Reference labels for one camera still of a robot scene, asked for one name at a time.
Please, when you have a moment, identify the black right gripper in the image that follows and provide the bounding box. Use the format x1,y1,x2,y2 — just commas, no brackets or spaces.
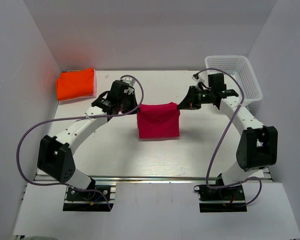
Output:
177,85,214,110

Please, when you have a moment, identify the magenta t shirt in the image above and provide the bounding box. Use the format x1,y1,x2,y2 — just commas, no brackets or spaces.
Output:
137,102,180,139

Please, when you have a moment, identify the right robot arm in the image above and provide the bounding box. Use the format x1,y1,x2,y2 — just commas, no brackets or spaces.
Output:
177,72,278,200

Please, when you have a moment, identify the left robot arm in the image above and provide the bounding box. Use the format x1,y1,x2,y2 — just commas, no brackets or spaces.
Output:
37,75,140,200

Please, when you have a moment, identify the folded orange t shirt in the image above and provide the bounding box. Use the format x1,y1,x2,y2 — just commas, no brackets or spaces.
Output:
56,68,94,101

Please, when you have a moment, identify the white plastic basket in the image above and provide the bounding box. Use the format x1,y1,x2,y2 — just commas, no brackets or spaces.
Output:
205,55,263,106

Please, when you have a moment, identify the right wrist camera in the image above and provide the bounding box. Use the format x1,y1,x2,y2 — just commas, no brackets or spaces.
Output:
192,73,205,84

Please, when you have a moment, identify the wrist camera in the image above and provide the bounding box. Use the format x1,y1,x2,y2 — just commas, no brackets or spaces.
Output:
192,73,205,84
121,76,136,88

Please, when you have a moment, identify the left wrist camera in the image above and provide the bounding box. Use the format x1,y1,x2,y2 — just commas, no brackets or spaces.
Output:
121,76,136,88

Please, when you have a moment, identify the aluminium table rail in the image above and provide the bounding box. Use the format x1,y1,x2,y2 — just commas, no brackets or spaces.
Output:
34,172,274,183

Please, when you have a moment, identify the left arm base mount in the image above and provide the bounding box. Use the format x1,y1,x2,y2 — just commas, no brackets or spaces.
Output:
62,184,116,212

